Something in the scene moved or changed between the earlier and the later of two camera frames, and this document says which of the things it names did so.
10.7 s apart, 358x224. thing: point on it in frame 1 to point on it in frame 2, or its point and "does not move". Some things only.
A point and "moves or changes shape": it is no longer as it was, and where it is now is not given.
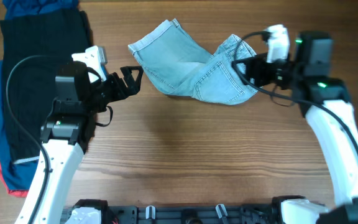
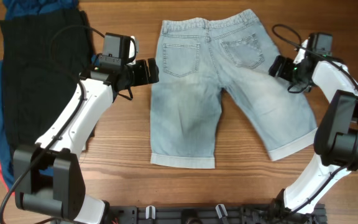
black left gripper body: [117, 84] to [146, 72]
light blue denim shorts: [176, 61] moves or changes shape
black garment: [32, 84] does not move
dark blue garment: [18, 176] does not move
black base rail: [195, 214] does not move
